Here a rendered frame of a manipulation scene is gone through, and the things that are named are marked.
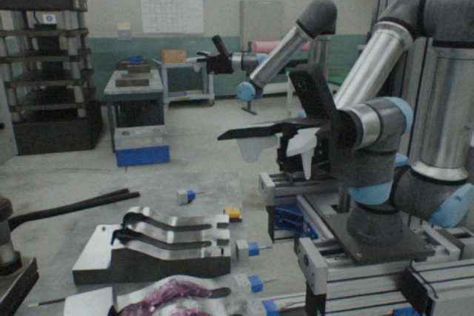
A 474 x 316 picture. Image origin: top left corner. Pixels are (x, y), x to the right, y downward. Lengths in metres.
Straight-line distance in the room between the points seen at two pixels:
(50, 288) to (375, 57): 1.16
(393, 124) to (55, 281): 1.13
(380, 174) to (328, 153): 0.17
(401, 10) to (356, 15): 7.76
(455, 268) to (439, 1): 0.71
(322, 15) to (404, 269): 0.86
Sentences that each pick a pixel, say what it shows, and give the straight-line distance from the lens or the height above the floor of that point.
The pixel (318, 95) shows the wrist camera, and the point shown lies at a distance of 0.54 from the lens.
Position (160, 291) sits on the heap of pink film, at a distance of 1.07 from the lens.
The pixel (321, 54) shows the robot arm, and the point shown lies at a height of 1.48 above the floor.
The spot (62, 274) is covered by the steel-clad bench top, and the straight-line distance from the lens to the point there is 1.41.
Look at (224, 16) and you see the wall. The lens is 7.56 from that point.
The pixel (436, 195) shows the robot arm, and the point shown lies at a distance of 0.93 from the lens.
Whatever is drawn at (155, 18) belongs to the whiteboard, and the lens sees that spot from 7.38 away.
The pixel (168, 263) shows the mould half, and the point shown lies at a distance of 1.23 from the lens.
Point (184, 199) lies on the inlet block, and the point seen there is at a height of 0.82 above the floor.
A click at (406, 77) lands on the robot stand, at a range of 1.17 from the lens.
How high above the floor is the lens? 1.61
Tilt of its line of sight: 19 degrees down
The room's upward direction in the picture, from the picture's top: straight up
